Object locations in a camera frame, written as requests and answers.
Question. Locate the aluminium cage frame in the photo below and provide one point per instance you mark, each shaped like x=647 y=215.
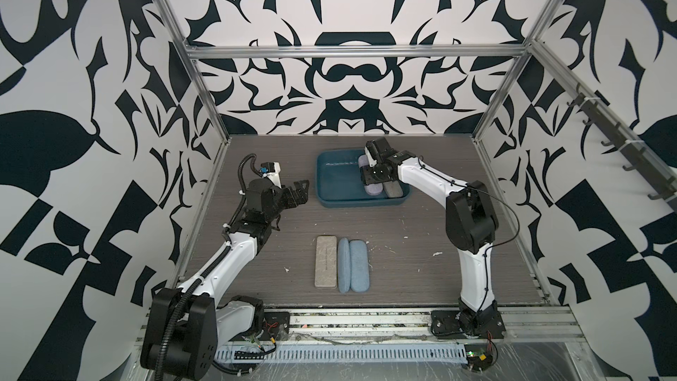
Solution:
x=500 y=70

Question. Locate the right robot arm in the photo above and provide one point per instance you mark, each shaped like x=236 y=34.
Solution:
x=471 y=224

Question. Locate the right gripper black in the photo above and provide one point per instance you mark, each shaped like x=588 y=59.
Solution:
x=364 y=169

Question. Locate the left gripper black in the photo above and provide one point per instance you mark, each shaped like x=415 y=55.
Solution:
x=300 y=196

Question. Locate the beige glasses case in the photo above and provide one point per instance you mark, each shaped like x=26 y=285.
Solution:
x=326 y=262

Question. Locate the grey glasses case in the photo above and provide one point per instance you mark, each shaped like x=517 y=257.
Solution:
x=393 y=190

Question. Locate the purple glasses case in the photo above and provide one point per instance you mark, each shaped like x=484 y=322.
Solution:
x=376 y=188

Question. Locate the teal plastic storage box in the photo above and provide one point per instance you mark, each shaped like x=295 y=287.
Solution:
x=339 y=185

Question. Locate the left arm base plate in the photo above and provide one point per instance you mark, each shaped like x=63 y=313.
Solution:
x=266 y=326

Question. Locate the black wall hook rack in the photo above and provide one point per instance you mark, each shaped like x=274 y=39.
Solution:
x=640 y=157

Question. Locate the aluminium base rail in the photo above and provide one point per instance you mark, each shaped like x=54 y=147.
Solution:
x=530 y=324

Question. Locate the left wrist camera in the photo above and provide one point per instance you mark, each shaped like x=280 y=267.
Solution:
x=271 y=171

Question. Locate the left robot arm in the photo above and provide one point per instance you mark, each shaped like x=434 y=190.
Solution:
x=186 y=324

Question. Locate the light blue glasses case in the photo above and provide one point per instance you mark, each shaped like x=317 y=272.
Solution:
x=344 y=271

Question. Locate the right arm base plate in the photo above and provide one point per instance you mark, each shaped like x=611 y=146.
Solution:
x=467 y=324

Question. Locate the white slotted cable duct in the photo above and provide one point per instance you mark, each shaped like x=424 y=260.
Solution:
x=354 y=353

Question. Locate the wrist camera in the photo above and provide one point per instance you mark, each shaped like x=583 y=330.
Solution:
x=271 y=171
x=373 y=152

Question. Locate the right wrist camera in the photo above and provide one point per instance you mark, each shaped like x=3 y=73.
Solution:
x=373 y=152

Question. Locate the green circuit board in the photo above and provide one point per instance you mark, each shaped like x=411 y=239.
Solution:
x=479 y=359

